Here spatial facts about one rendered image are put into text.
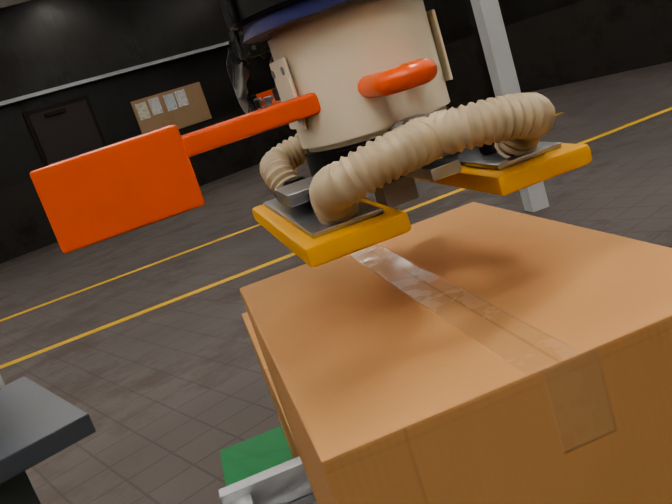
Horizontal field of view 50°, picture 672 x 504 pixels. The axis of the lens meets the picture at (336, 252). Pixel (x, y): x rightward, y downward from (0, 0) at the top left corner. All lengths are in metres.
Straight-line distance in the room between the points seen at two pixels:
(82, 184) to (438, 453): 0.32
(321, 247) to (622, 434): 0.29
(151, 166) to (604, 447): 0.41
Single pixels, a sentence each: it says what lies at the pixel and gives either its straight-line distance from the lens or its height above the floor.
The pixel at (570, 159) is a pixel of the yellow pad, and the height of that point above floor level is 1.06.
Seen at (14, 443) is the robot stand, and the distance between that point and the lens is 1.52.
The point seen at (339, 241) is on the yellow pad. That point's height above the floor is 1.07.
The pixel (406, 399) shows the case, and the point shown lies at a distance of 0.59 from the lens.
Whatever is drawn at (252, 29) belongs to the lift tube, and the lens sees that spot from 0.76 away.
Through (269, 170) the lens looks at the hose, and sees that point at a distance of 0.92.
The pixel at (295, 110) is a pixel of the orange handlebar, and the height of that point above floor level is 1.18.
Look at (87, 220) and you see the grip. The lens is 0.44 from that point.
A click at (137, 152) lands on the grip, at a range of 0.43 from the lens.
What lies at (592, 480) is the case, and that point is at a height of 0.84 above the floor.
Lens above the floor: 1.21
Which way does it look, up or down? 13 degrees down
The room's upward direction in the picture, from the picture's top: 18 degrees counter-clockwise
